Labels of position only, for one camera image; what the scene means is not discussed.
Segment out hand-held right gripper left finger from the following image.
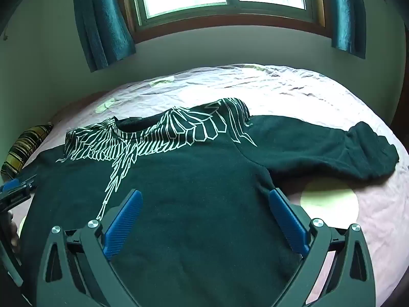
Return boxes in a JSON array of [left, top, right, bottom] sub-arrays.
[[35, 189, 151, 307]]

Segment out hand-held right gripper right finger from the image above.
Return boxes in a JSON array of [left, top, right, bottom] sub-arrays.
[[268, 188, 378, 307]]

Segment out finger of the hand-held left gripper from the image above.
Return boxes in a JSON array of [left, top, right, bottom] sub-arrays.
[[0, 174, 39, 213]]

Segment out dark green printed sweater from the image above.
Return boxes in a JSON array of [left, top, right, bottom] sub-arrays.
[[17, 97, 400, 307]]

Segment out person's left hand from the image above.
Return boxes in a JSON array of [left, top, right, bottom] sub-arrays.
[[8, 213, 20, 254]]

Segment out striped pillow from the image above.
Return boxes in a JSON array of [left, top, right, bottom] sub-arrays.
[[0, 122, 53, 180]]

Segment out pink dotted bed sheet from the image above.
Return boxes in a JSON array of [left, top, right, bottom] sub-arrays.
[[19, 64, 409, 307]]

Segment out teal curtain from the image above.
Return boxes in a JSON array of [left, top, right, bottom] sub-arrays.
[[326, 0, 366, 60], [73, 0, 137, 72]]

